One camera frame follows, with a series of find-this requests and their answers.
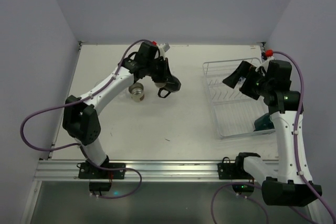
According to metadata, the black mug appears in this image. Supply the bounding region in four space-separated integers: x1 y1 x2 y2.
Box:
155 82 175 99

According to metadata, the beige cup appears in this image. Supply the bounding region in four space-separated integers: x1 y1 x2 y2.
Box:
128 82 144 102

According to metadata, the clear glass cup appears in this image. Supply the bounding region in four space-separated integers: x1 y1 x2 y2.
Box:
94 79 104 87

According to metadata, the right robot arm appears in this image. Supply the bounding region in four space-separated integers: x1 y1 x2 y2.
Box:
223 60 322 207

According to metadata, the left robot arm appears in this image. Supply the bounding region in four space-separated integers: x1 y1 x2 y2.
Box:
62 39 181 167

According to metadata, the blue mug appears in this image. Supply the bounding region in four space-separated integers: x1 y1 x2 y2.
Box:
237 77 246 85

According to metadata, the teal cup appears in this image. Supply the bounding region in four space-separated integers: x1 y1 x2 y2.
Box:
254 113 275 131

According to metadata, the right black controller box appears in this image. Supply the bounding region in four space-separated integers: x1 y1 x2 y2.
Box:
232 183 255 196

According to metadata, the black controller box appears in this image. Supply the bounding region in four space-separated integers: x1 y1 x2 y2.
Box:
89 182 111 195
232 183 255 196

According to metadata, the left black controller box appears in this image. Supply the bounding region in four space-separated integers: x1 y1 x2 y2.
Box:
89 182 111 195

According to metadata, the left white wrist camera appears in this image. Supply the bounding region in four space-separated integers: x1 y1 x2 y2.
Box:
157 42 170 58

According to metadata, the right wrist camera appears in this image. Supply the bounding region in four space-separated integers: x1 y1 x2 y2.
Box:
260 49 275 73

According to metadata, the white wire dish rack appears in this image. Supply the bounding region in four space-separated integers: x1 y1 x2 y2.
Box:
203 58 275 139

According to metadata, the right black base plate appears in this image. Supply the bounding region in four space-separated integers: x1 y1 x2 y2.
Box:
217 156 254 180

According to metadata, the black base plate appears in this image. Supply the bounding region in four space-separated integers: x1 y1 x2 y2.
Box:
217 156 254 180
77 162 125 180

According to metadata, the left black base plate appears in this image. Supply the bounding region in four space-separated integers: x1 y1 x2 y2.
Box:
77 162 125 180

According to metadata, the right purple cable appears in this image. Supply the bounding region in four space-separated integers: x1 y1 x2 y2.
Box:
211 50 336 224

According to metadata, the purple cable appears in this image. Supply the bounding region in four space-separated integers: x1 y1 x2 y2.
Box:
211 50 336 224
20 39 142 199

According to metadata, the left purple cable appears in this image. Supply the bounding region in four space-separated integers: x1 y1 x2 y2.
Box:
20 39 142 199

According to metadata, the aluminium mounting rail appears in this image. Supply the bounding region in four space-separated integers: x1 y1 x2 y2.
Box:
33 159 219 182

